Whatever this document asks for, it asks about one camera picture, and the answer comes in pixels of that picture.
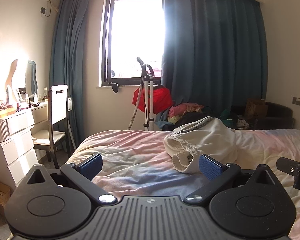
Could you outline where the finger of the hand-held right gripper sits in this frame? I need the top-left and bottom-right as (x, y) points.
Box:
(276, 157), (300, 190)

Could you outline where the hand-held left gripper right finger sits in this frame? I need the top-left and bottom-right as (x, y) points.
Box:
(185, 154), (284, 204)

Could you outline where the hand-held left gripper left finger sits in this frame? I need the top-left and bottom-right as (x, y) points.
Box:
(21, 152), (118, 204)

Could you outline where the white zip sweatshirt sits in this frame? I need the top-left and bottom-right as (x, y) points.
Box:
(164, 116), (238, 175)

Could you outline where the pile of colourful clothes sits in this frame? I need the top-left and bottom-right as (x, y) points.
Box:
(156, 102), (213, 132)

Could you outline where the pastel pink bed sheet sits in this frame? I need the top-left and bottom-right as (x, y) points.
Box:
(65, 128), (300, 240)

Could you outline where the dark armchair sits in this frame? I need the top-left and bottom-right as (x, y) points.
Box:
(230, 101), (295, 131)

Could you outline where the teal cloth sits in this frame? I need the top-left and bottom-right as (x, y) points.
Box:
(219, 109), (237, 126)

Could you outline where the cardboard box on armchair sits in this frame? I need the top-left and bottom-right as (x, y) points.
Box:
(245, 98), (269, 118)

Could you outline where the white and black chair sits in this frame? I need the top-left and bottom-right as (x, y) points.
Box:
(33, 84), (73, 169)

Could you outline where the white drawer dresser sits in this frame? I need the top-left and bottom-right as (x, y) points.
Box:
(0, 104), (49, 191)

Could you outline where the red cloth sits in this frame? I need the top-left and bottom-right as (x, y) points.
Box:
(132, 85), (174, 114)

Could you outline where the garment steamer stand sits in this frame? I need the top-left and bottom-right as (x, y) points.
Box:
(128, 57), (156, 132)

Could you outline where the wooden tray with trinkets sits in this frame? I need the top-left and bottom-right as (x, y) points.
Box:
(0, 97), (17, 121)

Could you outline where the curvy vanity mirror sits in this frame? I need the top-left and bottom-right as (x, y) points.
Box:
(5, 59), (38, 103)

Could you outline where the blue curtain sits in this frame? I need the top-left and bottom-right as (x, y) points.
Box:
(49, 0), (108, 153)
(161, 0), (269, 131)

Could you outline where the dark framed window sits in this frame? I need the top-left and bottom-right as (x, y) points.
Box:
(99, 0), (166, 87)

